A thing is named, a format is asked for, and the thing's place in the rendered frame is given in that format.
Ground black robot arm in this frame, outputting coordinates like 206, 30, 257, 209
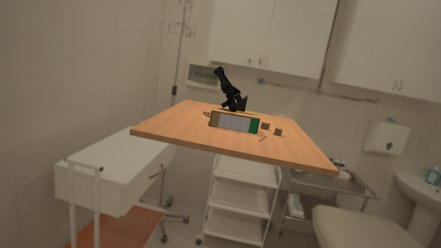
214, 66, 243, 108

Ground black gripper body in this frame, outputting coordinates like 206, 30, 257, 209
228, 97, 236, 110

